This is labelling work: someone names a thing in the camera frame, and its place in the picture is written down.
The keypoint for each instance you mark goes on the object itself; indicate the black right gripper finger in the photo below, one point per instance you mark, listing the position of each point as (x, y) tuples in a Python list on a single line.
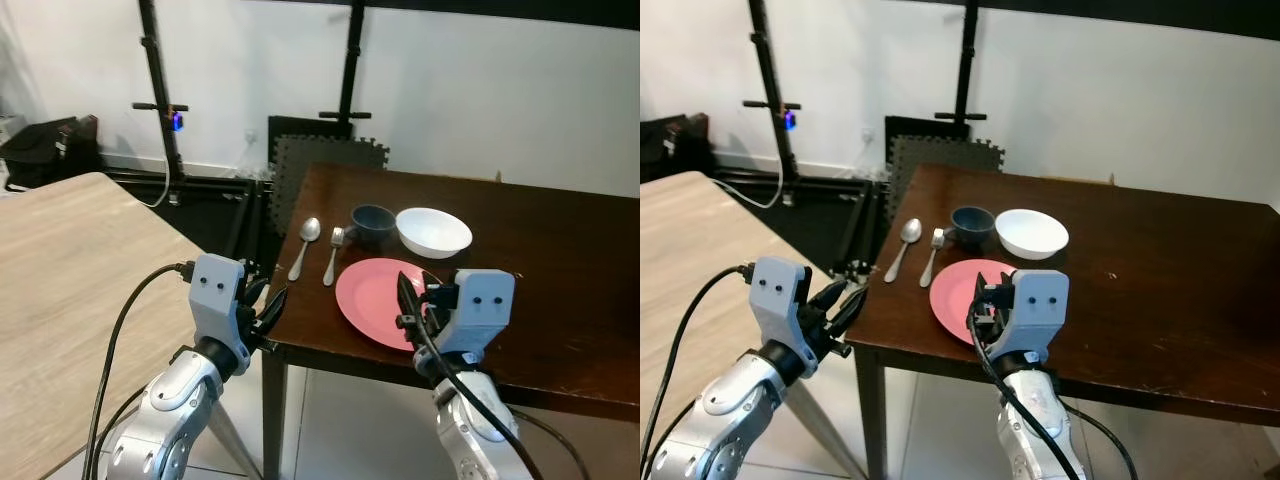
[(408, 305), (978, 310), (431, 279), (998, 278)]

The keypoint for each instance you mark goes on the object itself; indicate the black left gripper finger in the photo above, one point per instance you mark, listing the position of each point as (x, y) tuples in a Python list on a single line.
[(258, 290), (848, 308), (277, 306), (828, 297)]

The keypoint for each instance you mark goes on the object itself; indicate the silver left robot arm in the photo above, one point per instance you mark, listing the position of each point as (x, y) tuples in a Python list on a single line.
[(170, 410), (725, 410)]

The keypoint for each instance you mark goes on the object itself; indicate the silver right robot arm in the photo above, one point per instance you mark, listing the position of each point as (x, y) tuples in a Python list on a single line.
[(1030, 420), (470, 430)]

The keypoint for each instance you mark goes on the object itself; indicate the pink round plate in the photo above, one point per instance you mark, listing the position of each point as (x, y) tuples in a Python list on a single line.
[(370, 295), (950, 295)]

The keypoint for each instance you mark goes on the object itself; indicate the white bowl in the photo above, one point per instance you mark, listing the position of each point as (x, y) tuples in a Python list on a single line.
[(433, 232), (1031, 234)]

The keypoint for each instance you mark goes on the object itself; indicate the dark blue cup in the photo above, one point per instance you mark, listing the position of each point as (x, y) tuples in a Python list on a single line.
[(372, 224), (971, 226)]

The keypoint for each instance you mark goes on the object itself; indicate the silver metal fork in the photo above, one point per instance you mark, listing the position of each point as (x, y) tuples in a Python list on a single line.
[(331, 262), (931, 262)]

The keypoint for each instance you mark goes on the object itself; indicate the silver metal spoon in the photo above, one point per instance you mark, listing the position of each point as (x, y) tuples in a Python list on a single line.
[(910, 231), (310, 230)]

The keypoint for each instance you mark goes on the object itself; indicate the dark brown wooden table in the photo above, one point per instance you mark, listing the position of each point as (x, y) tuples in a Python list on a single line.
[(1160, 290), (560, 280)]

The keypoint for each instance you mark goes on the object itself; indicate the dark grey foam puzzle mat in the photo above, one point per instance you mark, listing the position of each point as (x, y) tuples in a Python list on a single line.
[(930, 165), (300, 170)]

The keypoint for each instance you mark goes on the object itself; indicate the small blue lit device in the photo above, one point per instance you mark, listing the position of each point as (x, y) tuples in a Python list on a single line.
[(790, 121), (177, 122)]

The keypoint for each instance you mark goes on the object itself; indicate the light wood grain table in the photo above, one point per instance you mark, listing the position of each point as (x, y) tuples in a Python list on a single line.
[(60, 300)]

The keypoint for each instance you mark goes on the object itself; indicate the black bag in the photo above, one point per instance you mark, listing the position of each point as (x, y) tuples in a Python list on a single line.
[(45, 150), (672, 145)]

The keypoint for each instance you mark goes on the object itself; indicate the black stand pole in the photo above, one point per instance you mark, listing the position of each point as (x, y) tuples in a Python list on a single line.
[(158, 80), (966, 60), (768, 80), (350, 70)]

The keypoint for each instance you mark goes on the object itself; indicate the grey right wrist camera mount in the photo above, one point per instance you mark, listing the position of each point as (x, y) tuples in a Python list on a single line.
[(480, 305), (1040, 305)]

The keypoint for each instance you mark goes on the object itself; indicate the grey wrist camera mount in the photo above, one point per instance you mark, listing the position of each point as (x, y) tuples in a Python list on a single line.
[(480, 305), (775, 300), (1040, 305), (213, 300)]

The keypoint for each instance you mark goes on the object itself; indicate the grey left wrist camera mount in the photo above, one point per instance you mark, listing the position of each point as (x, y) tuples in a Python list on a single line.
[(213, 300), (775, 300)]

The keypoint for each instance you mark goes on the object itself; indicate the black floor frame rails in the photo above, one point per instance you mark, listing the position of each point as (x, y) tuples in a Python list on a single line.
[(215, 185), (830, 190)]

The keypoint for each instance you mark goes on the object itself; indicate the black overhead frame bar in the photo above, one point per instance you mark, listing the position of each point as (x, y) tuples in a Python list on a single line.
[(1130, 15), (500, 10)]

